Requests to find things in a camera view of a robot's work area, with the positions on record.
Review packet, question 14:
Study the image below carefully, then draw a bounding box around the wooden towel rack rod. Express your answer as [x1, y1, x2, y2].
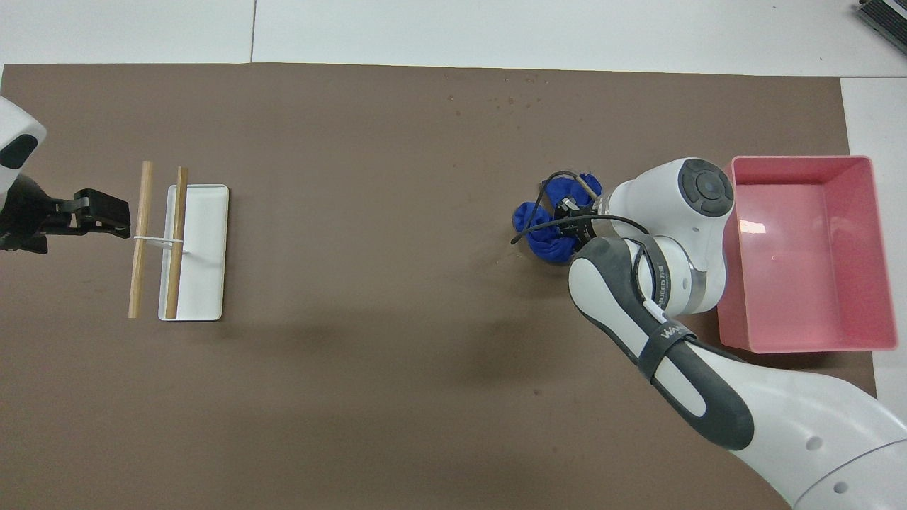
[128, 161, 154, 319]
[165, 166, 189, 319]

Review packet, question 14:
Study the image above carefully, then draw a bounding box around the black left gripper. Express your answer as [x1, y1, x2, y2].
[0, 174, 132, 254]

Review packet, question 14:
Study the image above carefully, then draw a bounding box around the blue towel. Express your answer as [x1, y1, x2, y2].
[513, 173, 603, 266]

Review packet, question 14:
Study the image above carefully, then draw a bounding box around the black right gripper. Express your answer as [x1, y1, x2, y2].
[556, 198, 603, 250]

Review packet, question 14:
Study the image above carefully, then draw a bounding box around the pink plastic bin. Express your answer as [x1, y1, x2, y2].
[717, 155, 898, 353]

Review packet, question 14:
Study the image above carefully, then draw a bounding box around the grey ribbed device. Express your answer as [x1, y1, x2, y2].
[854, 0, 907, 36]

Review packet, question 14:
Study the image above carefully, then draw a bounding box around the brown table mat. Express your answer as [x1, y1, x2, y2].
[0, 62, 892, 510]

